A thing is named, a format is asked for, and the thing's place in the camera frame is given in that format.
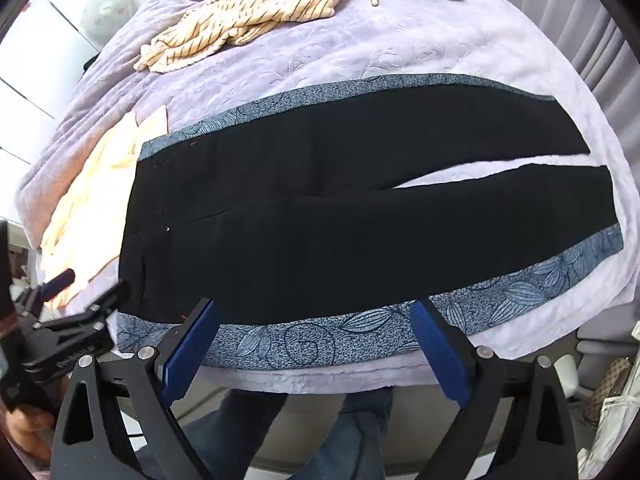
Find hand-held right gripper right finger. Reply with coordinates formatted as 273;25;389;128
409;298;573;480

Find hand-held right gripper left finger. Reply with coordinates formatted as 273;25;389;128
51;298;221;480

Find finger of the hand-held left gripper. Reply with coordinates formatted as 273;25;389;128
75;280;132;328
22;268;77;306

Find black shorts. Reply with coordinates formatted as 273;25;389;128
114;74;625;371

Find person's left hand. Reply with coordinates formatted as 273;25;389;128
7;402;57;463

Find pale yellow cloth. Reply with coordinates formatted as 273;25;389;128
39;105;168;308

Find person's right leg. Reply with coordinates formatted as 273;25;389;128
305;387;397;480

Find patterned brown bag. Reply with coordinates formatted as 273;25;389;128
582;357;635;423

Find white fabric bag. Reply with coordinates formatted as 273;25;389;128
577;395;640;480

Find white plush toy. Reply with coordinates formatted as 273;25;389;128
80;0;137;52

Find cream striped garment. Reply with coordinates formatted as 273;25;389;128
134;0;346;74

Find lavender quilted blanket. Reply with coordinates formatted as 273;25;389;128
15;0;638;395

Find grey curtain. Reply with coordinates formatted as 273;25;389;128
470;0;640;181

